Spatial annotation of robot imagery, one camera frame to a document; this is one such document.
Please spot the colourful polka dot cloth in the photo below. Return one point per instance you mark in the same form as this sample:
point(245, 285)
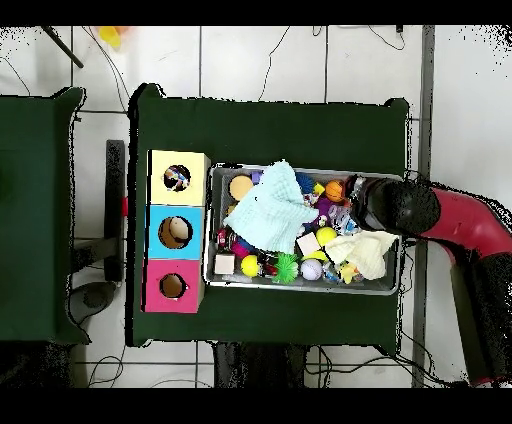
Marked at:
point(178, 178)

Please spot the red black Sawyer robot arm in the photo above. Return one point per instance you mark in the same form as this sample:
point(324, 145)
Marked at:
point(464, 220)

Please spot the wooden box with three holes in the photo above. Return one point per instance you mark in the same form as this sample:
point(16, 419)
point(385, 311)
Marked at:
point(160, 208)

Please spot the shallow clear mesh bin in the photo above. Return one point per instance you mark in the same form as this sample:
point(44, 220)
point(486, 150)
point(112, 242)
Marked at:
point(376, 286)

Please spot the mint green cloth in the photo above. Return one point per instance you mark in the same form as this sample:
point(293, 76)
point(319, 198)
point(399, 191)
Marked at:
point(272, 208)

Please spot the peach orange ball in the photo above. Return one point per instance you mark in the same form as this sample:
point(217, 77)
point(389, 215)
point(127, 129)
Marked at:
point(240, 187)

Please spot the yellow ball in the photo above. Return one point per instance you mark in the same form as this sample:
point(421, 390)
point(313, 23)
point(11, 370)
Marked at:
point(326, 236)
point(250, 266)

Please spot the small wooden cube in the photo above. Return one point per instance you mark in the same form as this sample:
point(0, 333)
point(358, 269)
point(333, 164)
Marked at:
point(225, 263)

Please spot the green spiky ball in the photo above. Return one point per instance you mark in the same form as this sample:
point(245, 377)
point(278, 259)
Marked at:
point(286, 266)

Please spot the white toy baseball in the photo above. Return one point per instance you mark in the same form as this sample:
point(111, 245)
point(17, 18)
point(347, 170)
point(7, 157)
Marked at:
point(310, 270)

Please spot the orange toy basketball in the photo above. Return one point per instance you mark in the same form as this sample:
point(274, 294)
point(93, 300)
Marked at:
point(334, 190)

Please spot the cream yellow cloth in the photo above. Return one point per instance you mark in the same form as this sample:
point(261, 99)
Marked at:
point(364, 252)

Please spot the black chair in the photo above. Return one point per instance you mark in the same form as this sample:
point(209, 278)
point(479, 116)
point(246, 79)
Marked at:
point(116, 240)

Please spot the grey metal beam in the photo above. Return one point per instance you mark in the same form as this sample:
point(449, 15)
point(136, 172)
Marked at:
point(424, 120)

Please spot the green cloth side table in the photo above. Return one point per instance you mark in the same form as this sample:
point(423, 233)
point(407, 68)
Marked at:
point(36, 216)

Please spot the yellow floor object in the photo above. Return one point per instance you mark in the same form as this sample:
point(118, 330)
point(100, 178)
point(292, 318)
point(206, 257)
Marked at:
point(110, 36)

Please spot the black rod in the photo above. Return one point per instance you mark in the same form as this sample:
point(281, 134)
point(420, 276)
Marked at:
point(62, 46)

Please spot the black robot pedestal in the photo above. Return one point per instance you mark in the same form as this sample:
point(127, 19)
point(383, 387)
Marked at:
point(256, 368)

